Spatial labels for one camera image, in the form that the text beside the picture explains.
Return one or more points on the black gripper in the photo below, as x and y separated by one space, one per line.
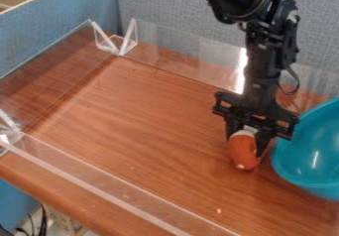
273 121

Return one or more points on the brown toy mushroom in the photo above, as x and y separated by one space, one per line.
241 148

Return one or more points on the blue plastic bowl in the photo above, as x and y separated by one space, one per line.
307 160

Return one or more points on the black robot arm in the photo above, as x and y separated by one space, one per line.
269 23

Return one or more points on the clear acrylic back barrier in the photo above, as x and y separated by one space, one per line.
217 63

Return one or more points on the clear acrylic barrier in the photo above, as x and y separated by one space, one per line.
217 63
149 207
46 55

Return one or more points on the clear acrylic front barrier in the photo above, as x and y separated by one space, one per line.
149 207

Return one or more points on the clear acrylic left barrier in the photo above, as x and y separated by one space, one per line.
46 55

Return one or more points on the clear acrylic corner bracket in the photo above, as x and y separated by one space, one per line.
114 44

